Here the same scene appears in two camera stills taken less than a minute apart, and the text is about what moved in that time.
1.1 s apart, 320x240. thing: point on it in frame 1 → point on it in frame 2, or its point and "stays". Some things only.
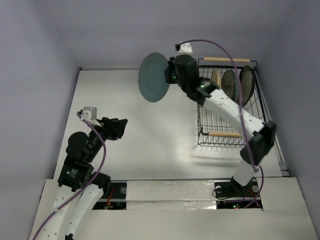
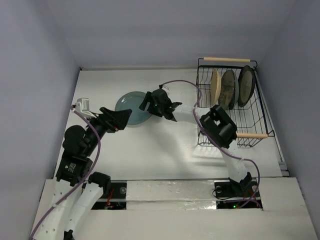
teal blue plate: [152, 78] → [132, 100]
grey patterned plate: [229, 84] stays
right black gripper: [170, 70] → [151, 100]
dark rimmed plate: [248, 79] stays
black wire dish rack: [239, 79] stays
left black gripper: [114, 127] → [114, 120]
